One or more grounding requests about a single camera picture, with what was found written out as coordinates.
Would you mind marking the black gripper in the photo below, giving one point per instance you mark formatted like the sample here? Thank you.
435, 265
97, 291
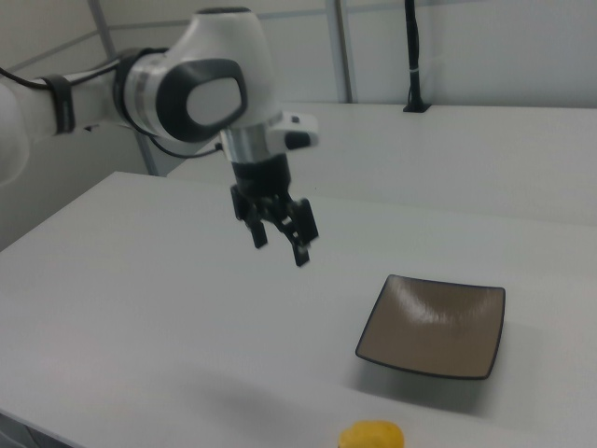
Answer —
261, 179

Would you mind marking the yellow potato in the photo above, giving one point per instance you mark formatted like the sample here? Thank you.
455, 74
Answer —
370, 435

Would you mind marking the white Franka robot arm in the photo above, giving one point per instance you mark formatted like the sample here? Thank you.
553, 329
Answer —
219, 42

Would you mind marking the brown square ceramic plate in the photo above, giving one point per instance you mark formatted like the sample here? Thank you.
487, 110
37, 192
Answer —
434, 326

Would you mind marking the black camera stand pole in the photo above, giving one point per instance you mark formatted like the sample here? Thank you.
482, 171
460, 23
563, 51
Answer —
412, 46

